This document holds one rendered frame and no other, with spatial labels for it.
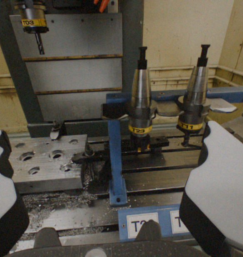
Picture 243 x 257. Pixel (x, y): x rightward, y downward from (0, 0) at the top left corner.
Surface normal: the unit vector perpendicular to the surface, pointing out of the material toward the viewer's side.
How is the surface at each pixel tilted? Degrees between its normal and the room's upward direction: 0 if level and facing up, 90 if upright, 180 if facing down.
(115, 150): 90
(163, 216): 50
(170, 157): 0
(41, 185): 90
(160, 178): 0
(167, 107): 0
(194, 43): 90
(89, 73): 90
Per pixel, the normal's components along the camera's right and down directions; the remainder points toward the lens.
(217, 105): -0.03, -0.86
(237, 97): 0.09, 0.51
